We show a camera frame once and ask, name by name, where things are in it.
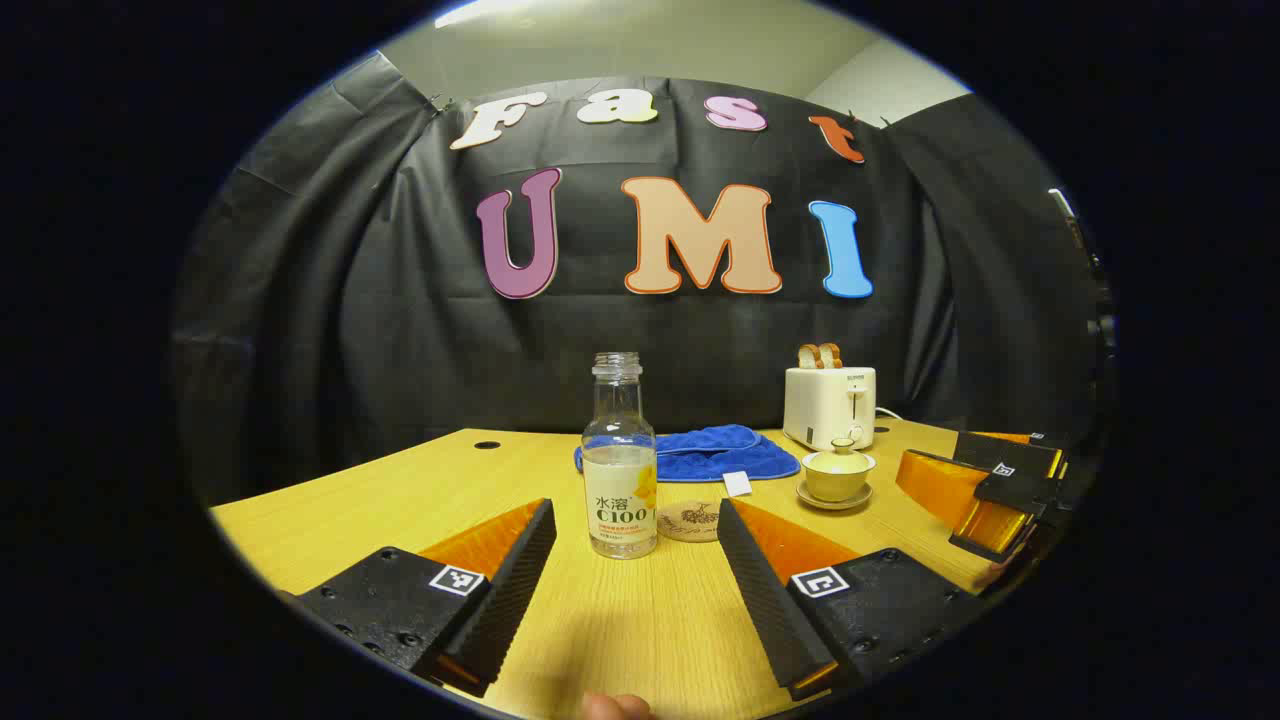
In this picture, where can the cream ceramic saucer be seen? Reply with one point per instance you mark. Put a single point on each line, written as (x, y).
(835, 504)

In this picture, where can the clear plastic water bottle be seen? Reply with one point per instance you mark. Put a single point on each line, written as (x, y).
(620, 490)

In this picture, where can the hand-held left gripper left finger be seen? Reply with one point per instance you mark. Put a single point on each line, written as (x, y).
(510, 590)

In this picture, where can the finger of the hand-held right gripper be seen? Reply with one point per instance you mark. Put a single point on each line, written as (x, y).
(950, 490)
(1010, 452)

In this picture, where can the round wooden coaster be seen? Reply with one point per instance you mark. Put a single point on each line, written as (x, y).
(690, 522)

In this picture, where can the cream ceramic teacup lid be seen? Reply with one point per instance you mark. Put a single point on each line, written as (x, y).
(838, 458)

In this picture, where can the toast slice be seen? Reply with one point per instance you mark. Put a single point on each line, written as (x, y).
(832, 355)
(808, 357)

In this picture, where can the white toaster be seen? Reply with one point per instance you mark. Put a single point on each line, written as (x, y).
(825, 405)

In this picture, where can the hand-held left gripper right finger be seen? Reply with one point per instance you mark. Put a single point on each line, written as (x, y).
(765, 590)

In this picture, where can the blue towel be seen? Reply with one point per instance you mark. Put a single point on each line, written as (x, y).
(720, 455)

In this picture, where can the black backdrop cloth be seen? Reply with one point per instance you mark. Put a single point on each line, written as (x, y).
(400, 320)

